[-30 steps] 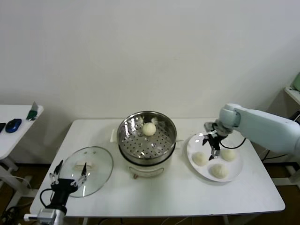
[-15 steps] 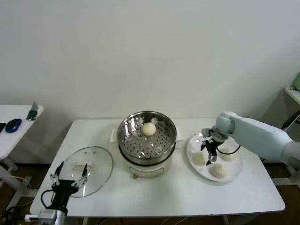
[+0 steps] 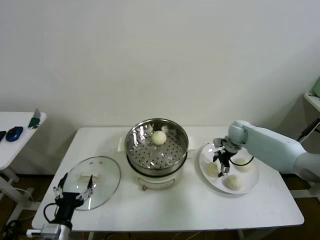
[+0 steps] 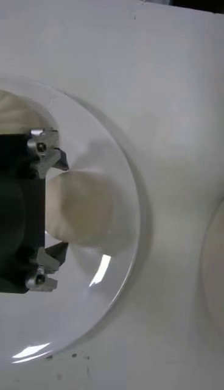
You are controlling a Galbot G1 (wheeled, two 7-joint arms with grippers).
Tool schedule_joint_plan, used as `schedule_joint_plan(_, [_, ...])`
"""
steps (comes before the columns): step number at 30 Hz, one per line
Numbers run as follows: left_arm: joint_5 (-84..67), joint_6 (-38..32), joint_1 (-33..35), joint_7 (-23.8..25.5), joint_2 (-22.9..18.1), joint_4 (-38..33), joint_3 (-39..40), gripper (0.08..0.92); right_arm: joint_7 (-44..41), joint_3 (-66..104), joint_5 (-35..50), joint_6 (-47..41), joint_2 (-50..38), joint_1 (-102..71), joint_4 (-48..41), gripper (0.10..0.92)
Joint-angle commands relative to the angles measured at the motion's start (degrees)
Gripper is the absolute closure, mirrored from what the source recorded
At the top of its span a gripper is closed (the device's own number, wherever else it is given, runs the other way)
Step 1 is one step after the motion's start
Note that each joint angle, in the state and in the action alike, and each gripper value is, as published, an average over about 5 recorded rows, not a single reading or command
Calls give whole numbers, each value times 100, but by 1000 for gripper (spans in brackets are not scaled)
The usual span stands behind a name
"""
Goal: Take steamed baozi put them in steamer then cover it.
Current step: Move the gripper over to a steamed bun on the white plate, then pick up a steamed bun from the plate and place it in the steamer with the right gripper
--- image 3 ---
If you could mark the white electric cooker pot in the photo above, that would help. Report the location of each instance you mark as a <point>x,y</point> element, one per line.
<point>155,183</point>

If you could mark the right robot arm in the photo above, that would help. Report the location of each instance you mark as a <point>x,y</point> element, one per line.
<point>270,145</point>

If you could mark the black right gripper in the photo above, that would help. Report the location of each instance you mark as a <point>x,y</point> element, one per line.
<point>225,157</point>

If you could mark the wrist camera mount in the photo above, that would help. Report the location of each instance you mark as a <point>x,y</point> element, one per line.
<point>218,142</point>
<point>51,228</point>

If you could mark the green utility knife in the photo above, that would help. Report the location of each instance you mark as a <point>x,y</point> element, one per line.
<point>35,121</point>

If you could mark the round glass pot lid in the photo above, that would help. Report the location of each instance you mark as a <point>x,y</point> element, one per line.
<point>107,175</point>

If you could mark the black flat device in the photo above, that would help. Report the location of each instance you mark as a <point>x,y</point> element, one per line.
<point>2,136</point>

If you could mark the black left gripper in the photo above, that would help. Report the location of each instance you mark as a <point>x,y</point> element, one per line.
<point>65,207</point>

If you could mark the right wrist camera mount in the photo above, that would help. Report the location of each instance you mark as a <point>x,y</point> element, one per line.
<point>218,142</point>

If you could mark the mint green appliance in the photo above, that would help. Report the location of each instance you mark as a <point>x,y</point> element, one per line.
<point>317,87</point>

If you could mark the white steamed baozi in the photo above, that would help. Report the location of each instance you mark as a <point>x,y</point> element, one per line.
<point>159,137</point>
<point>234,182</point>
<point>245,166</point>
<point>212,170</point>

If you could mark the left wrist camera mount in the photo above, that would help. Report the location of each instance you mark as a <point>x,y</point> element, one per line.
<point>51,228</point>

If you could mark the white side table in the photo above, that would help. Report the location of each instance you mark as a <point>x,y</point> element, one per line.
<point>17,155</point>

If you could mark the black power adapter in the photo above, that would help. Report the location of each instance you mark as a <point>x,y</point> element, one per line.
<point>310,127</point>

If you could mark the white round plate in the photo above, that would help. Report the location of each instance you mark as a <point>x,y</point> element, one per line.
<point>207,155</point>

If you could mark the blue computer mouse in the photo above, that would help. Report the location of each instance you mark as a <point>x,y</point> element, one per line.
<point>14,133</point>

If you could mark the perforated steel steamer basket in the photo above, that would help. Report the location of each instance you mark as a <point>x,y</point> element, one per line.
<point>172,155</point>

